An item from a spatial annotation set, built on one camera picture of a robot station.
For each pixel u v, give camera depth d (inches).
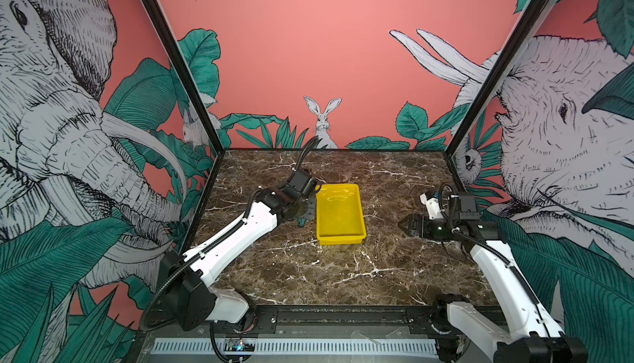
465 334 22.5
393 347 27.6
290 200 21.4
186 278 15.4
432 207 28.2
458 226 21.9
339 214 37.4
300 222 30.0
